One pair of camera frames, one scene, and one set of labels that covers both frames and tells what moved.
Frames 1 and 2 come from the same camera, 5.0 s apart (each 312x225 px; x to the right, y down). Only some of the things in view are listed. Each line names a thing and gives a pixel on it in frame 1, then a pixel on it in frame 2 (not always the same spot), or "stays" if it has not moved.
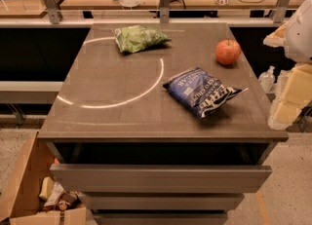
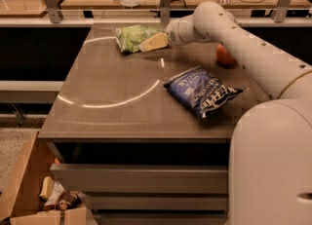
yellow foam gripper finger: x=294 y=93 → x=159 y=40
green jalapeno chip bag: x=134 y=38 stays
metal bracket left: x=52 y=6 stays
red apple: x=227 y=52 stays
